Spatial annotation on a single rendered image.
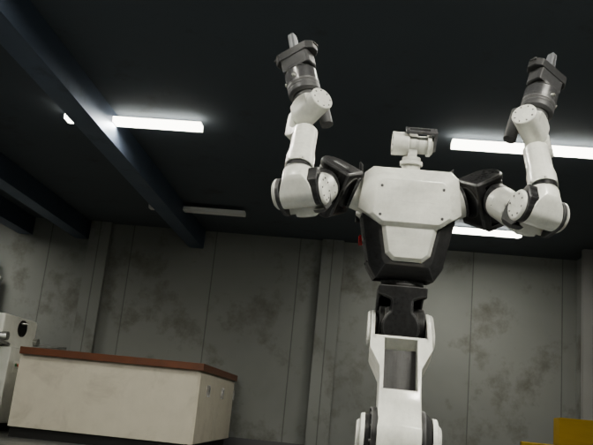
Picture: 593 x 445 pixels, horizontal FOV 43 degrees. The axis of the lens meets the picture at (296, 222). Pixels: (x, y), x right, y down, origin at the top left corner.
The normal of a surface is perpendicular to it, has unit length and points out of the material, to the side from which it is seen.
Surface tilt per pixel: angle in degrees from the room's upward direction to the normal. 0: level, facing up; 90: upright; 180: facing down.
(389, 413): 52
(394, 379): 65
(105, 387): 90
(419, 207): 96
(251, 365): 90
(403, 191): 96
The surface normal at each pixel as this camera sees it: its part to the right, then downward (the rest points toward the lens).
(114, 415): -0.07, -0.25
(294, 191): -0.31, 0.11
